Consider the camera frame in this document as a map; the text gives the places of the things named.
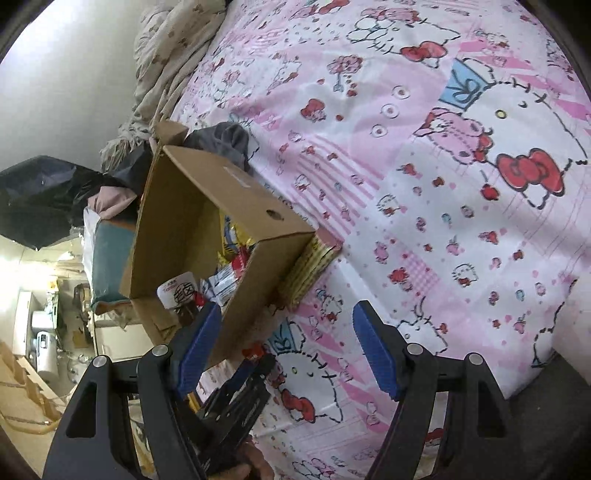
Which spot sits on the pink cloth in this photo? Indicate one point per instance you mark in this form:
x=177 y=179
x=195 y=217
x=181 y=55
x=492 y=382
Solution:
x=111 y=203

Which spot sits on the white red noodle cup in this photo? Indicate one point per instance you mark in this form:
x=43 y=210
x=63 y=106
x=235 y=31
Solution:
x=178 y=288

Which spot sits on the red white snack packet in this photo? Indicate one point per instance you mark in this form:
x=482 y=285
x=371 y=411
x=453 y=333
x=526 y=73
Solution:
x=226 y=279

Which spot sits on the pink printed bedsheet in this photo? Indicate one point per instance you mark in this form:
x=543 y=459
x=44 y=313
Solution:
x=415 y=184

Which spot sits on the cardboard box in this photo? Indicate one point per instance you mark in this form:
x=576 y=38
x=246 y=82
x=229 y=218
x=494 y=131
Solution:
x=184 y=217

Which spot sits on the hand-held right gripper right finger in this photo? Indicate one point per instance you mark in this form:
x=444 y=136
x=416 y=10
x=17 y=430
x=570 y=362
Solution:
x=376 y=355

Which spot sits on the dark grey cloth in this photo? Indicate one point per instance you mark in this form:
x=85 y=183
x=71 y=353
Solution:
x=554 y=415

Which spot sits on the yellow striped snack packet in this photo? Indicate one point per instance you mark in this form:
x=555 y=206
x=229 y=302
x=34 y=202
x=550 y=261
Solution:
x=309 y=267

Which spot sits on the teal storage box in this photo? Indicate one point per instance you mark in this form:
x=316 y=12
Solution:
x=108 y=258

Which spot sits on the black plastic bag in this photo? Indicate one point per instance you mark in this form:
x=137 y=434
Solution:
x=37 y=198

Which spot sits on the person's left hand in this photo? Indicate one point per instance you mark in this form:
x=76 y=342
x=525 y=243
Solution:
x=251 y=466

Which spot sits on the yellow blue snack packet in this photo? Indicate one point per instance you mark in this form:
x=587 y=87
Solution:
x=229 y=237

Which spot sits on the beige printed quilt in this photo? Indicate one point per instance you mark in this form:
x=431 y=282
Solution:
x=166 y=55

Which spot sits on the white washing machine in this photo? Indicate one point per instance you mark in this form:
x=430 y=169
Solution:
x=44 y=357

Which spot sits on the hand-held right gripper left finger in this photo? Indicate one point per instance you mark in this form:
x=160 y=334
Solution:
x=198 y=350

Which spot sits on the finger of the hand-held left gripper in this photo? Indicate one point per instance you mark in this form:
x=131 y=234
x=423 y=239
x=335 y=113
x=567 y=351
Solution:
x=251 y=376

